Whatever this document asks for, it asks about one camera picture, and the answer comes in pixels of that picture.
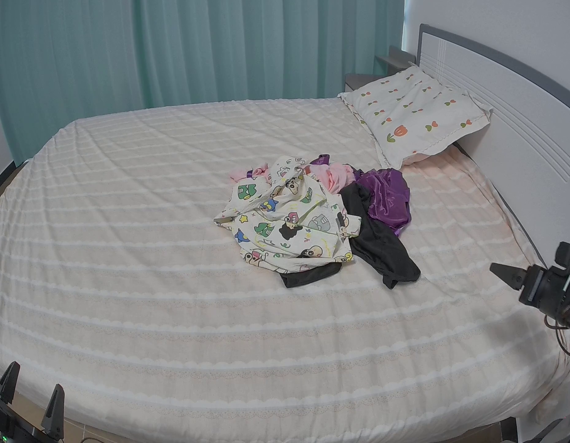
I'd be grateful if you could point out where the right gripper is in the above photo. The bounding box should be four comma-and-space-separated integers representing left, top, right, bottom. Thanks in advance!
490, 262, 570, 316

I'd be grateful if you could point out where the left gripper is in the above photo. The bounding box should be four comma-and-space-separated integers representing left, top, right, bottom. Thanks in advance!
0, 362, 66, 443

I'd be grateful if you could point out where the black T-shirt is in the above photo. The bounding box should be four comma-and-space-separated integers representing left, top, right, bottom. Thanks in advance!
279, 183, 422, 290

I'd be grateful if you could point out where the bed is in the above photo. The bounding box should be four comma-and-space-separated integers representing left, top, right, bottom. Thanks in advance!
0, 23, 570, 443

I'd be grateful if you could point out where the purple garment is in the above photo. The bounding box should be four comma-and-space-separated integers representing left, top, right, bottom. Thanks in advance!
352, 168, 411, 239

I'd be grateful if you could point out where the white printed pillow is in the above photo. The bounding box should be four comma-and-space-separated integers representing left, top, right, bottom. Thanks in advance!
338, 63, 493, 170

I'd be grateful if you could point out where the pink garment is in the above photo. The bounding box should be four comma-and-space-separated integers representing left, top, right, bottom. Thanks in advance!
229, 162, 355, 193

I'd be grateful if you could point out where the white printed pyjama top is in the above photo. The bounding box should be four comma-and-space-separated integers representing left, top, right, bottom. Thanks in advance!
213, 155, 363, 273

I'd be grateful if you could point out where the grey bedside table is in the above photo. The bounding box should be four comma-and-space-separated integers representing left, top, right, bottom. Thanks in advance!
344, 46, 417, 92

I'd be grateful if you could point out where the black cable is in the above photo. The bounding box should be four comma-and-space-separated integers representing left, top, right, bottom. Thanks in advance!
546, 317, 570, 360

